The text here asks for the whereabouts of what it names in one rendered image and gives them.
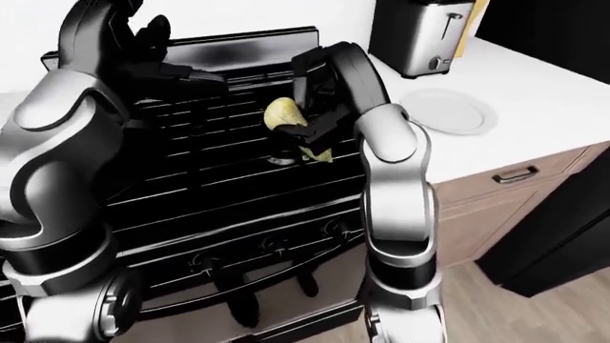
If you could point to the yellow squash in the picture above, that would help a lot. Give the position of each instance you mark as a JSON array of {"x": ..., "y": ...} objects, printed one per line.
[{"x": 283, "y": 112}]

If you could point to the wooden kitchen cabinet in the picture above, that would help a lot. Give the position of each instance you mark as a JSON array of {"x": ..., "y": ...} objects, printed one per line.
[{"x": 481, "y": 214}]

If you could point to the black stove knob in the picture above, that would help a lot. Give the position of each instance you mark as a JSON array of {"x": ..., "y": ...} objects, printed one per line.
[
  {"x": 206, "y": 265},
  {"x": 274, "y": 246},
  {"x": 336, "y": 228}
]

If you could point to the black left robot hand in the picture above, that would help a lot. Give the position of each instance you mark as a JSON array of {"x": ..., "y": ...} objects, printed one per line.
[{"x": 148, "y": 57}]

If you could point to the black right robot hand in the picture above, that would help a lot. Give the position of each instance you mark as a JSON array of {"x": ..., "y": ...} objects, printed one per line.
[{"x": 329, "y": 100}]

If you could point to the yellow cutting board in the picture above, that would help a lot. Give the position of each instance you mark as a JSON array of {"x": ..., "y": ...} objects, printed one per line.
[{"x": 469, "y": 28}]

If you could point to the black refrigerator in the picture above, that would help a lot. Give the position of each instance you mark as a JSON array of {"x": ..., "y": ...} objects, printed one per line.
[{"x": 562, "y": 228}]

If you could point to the silver toaster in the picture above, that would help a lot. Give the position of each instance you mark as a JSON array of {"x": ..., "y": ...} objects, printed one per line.
[{"x": 414, "y": 35}]

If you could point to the black kitchen stove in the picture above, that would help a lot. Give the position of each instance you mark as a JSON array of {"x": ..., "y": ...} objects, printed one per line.
[{"x": 214, "y": 186}]

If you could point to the white round plate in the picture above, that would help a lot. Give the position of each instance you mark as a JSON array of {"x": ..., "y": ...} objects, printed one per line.
[{"x": 448, "y": 111}]

